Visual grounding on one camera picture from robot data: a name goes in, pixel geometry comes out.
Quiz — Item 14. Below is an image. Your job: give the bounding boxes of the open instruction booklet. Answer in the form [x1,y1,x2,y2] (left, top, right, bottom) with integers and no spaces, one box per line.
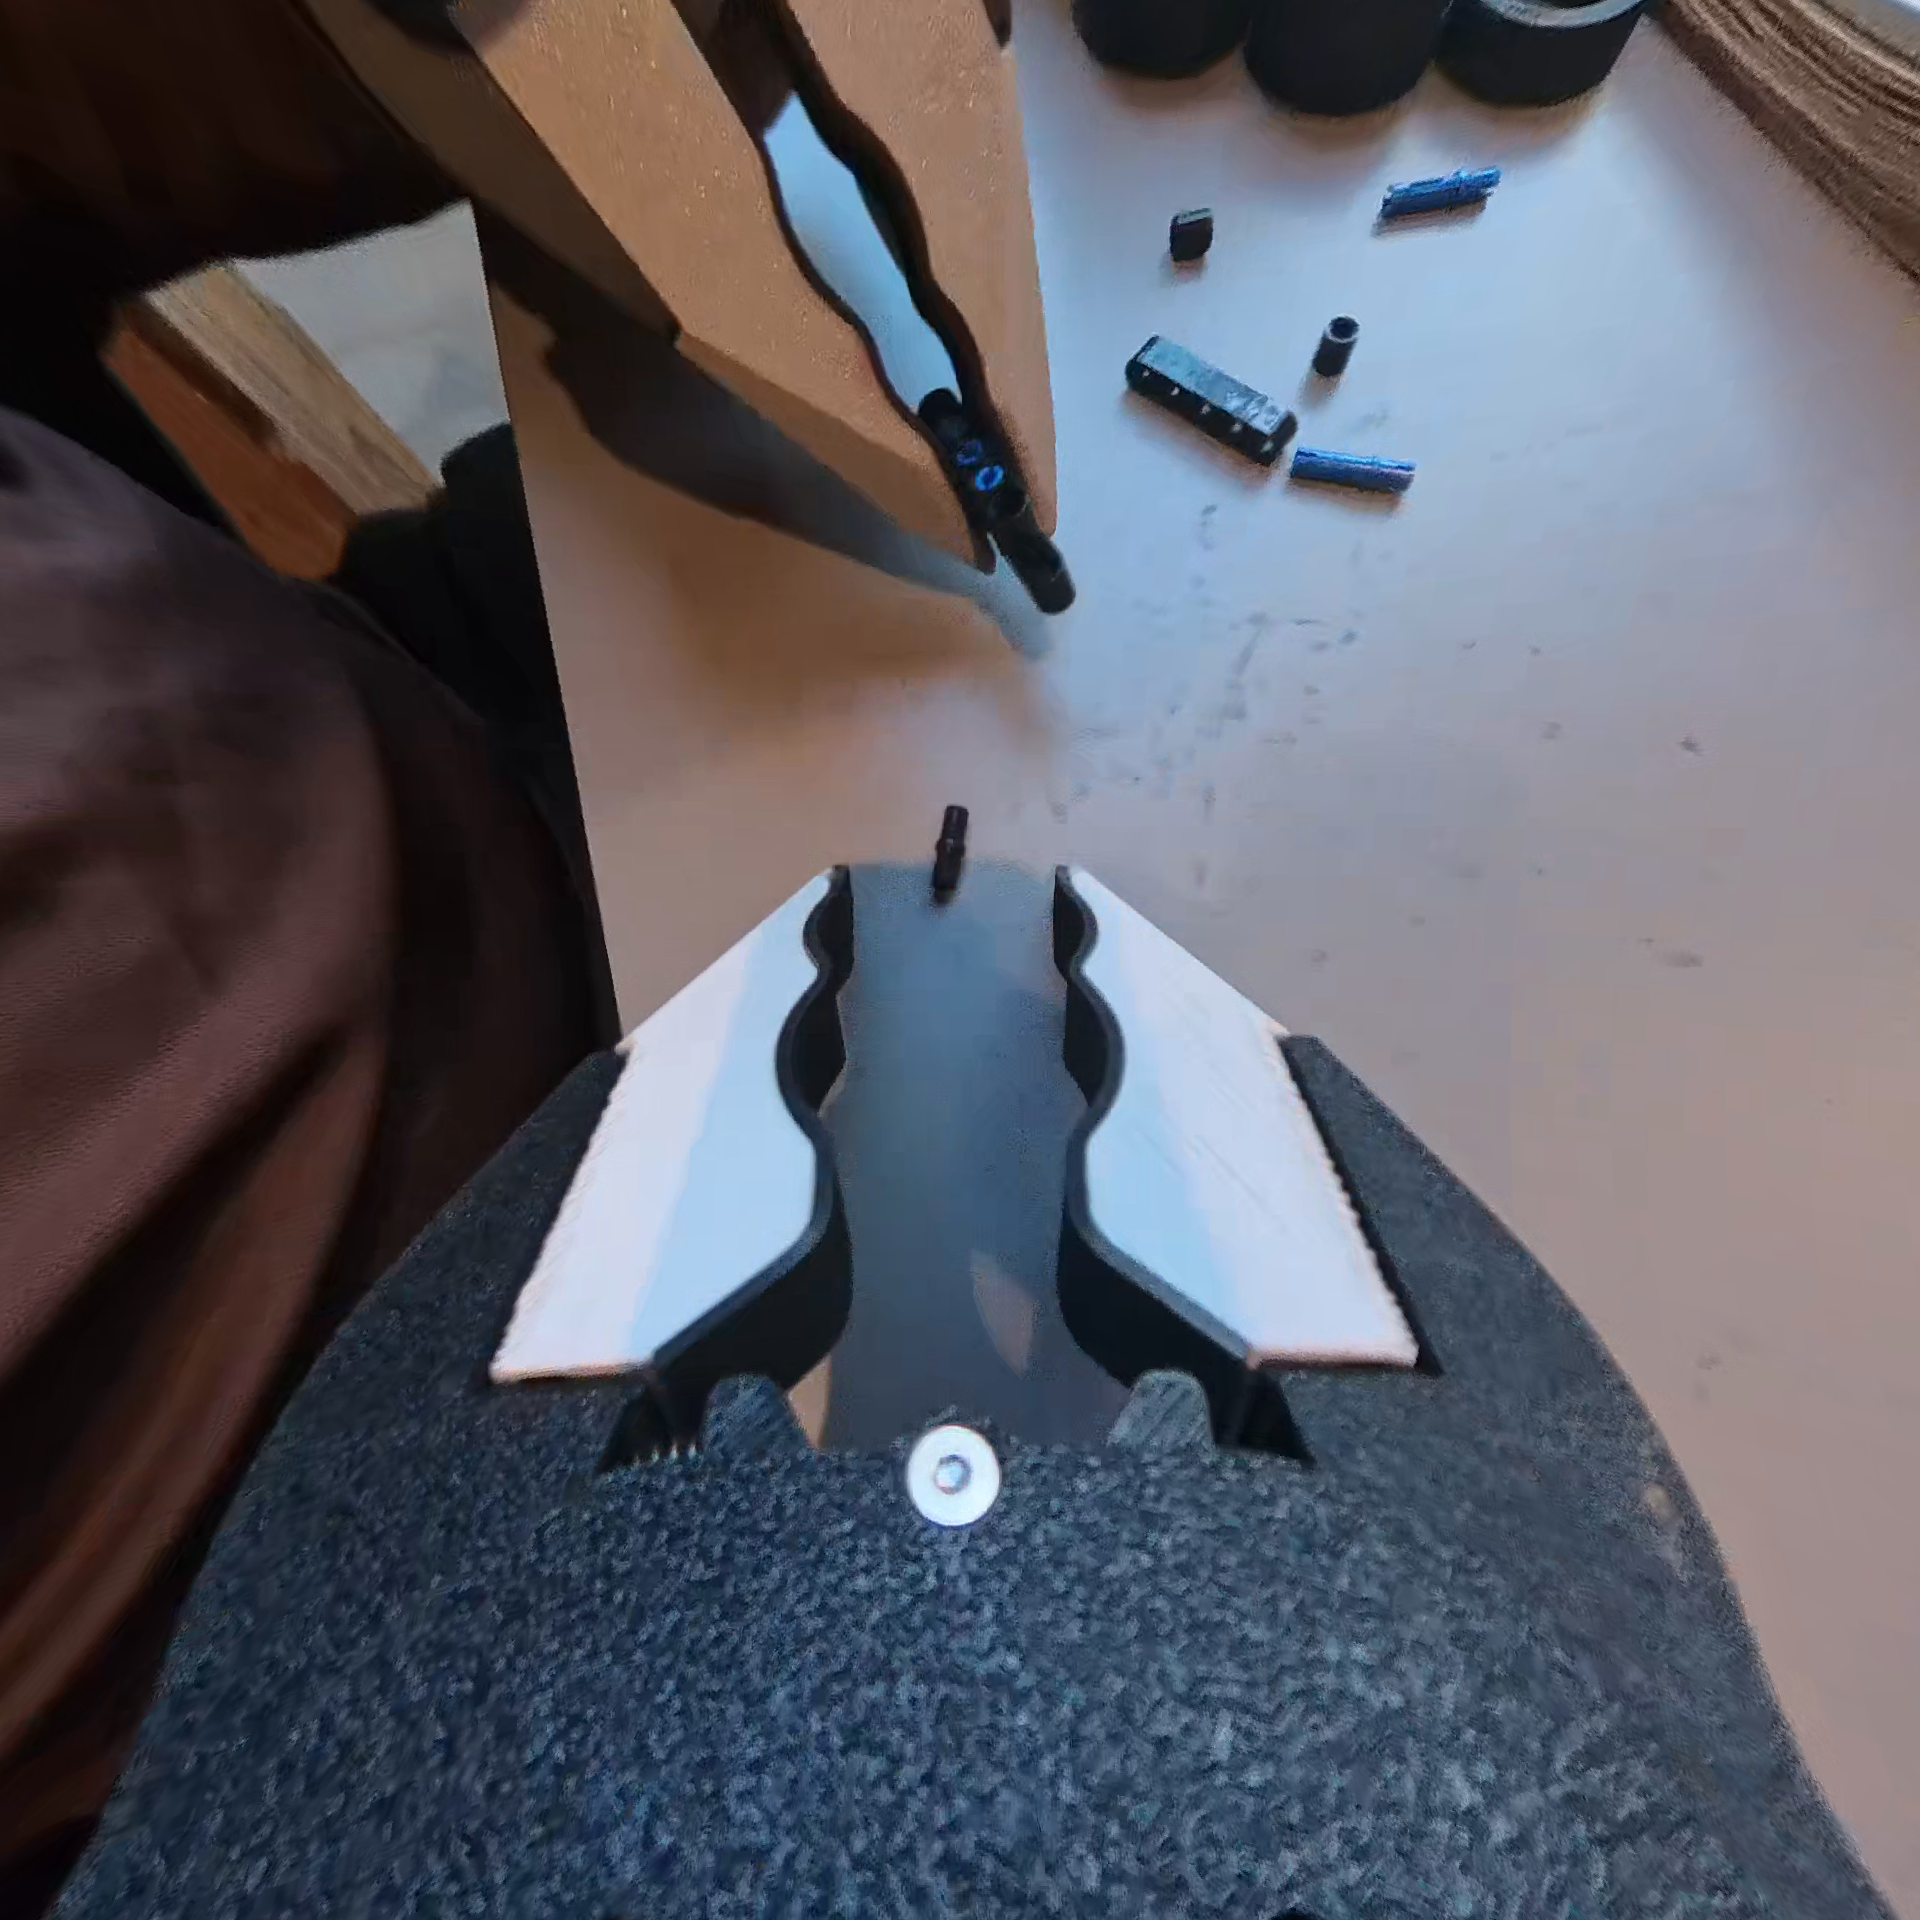
[1658,0,1920,281]

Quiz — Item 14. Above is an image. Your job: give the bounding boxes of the black brick beam with holes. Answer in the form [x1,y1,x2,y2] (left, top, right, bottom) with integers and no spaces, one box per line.
[1129,332,1303,465]

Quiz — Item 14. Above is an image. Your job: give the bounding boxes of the long black brick beam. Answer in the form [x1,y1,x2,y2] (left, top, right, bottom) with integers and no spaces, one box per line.
[920,386,1077,617]

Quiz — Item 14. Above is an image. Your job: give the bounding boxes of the person's black trousers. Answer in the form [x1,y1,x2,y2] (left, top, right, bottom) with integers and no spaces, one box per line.
[337,429,577,753]

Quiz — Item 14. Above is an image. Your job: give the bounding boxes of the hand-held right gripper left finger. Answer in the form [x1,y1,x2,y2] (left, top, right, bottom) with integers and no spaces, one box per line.
[489,869,857,1398]

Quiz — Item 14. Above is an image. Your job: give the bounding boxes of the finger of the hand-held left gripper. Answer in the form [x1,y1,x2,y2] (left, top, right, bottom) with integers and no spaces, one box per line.
[447,0,1000,578]
[779,0,1061,542]

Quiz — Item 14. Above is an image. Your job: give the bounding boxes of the white desk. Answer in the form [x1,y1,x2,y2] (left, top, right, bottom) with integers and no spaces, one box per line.
[478,0,1920,1907]

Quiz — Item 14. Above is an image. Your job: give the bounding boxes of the person's brown sweater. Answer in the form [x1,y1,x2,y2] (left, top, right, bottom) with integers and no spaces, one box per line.
[0,406,622,1819]

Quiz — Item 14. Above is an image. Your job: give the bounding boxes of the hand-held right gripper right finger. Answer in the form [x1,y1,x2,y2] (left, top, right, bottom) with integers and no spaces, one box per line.
[1059,862,1422,1381]

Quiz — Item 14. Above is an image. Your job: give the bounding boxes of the black toy tire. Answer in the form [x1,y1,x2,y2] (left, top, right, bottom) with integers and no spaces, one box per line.
[1243,0,1454,117]
[1073,0,1253,79]
[1438,0,1652,107]

